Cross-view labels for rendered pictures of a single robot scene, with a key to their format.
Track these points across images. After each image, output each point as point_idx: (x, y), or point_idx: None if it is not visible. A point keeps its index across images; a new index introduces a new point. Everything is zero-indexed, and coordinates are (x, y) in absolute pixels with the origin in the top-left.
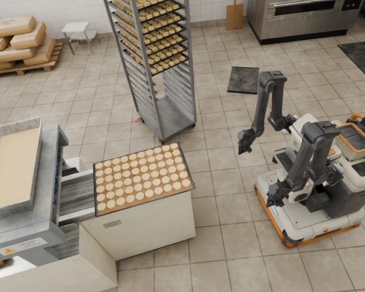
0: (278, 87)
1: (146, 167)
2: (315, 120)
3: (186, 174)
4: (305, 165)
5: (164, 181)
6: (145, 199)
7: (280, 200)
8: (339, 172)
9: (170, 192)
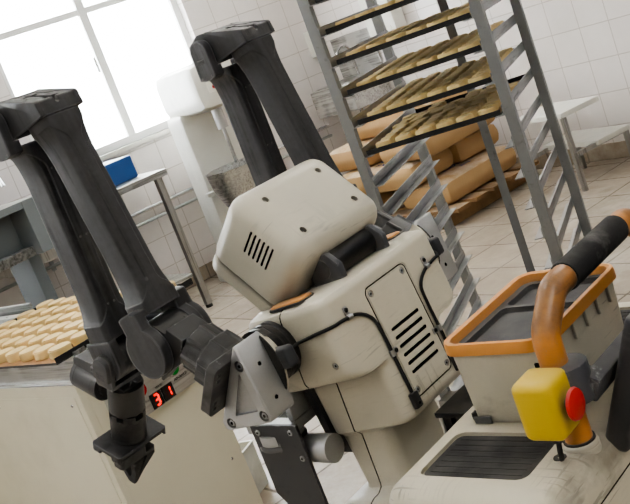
0: (247, 67)
1: (72, 314)
2: (285, 172)
3: (83, 334)
4: (68, 257)
5: (44, 339)
6: None
7: (112, 432)
8: (225, 354)
9: (24, 360)
